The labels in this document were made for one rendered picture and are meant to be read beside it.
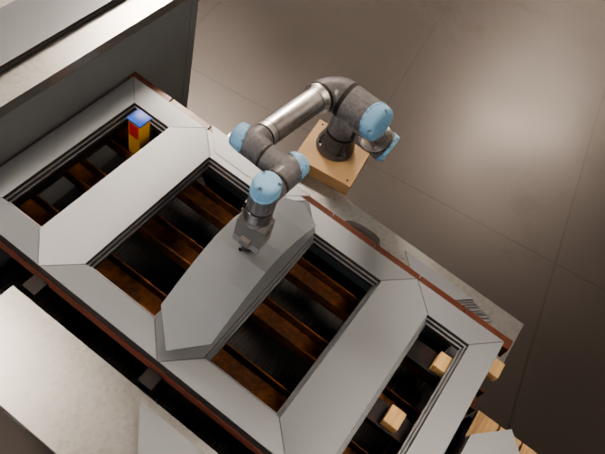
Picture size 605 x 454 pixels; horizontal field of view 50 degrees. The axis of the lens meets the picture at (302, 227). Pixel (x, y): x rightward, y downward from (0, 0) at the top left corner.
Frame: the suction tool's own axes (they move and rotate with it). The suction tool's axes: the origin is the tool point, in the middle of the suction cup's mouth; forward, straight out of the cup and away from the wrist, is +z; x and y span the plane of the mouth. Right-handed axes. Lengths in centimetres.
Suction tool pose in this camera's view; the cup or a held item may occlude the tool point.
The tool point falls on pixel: (248, 247)
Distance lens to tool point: 184.1
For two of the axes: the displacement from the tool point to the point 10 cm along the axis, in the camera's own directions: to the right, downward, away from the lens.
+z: -2.2, 5.3, 8.2
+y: 8.3, 5.4, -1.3
